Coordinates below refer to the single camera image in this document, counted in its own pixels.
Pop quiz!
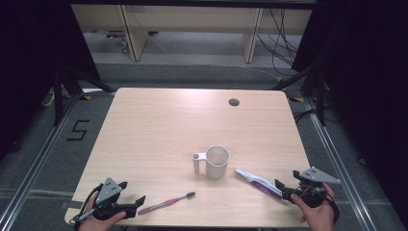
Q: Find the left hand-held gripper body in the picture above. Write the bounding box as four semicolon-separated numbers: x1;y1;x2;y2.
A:
93;177;138;221

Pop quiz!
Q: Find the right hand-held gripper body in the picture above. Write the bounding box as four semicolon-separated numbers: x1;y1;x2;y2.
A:
290;166;342;209

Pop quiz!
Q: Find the white and purple toothpaste tube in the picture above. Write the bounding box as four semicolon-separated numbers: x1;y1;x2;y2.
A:
234;167;292;204

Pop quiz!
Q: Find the pink and purple toothbrush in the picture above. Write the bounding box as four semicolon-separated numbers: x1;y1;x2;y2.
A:
137;192;196;216

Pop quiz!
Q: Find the white cup with side holder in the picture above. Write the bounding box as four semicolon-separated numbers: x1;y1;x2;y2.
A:
191;145;231;180

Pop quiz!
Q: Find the person's right hand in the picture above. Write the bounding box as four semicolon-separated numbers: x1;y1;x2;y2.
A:
290;182;337;231

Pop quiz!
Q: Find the person's left hand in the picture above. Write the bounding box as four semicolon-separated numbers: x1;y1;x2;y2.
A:
78;192;127;231

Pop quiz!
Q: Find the grey tape on table corner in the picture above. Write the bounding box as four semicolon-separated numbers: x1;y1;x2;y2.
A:
61;200;85;210

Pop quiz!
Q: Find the black metal stand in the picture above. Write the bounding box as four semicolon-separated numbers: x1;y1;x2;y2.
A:
265;62;327;127
51;63;117;127

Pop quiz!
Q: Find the black curtain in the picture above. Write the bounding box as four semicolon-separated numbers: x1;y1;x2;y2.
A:
291;0;408;222
0;0;101;162

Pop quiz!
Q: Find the light wooden desk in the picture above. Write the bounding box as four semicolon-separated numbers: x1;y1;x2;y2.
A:
70;3;314;64

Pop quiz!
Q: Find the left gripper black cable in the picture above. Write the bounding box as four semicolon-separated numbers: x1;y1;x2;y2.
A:
74;183;104;231

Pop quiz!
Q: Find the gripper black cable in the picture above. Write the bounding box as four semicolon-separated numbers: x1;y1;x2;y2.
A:
74;183;104;231
322;189;341;225

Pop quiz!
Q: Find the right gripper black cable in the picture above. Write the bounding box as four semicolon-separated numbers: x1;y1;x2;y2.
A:
322;189;341;225

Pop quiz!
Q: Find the metal floor rail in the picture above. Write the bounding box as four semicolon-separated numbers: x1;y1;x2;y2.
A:
0;95;82;231
303;97;377;231

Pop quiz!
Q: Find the silver cable plug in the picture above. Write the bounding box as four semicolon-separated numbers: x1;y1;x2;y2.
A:
68;208;96;224

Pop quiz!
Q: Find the bundle of black cables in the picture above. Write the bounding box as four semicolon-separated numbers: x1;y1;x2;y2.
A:
255;9;300;77

